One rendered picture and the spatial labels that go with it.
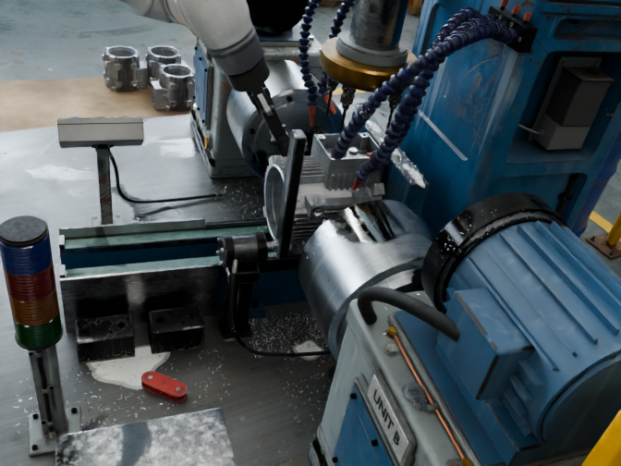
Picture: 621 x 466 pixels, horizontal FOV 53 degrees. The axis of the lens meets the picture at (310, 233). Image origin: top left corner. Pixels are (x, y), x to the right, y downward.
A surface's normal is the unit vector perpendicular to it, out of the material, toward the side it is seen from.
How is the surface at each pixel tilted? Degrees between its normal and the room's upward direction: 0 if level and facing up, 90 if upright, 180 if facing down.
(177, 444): 0
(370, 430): 90
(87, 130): 51
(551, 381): 68
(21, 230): 0
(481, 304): 0
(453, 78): 90
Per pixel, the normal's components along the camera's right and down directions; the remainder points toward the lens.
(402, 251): -0.01, -0.77
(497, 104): -0.94, 0.07
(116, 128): 0.33, -0.04
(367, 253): -0.37, -0.63
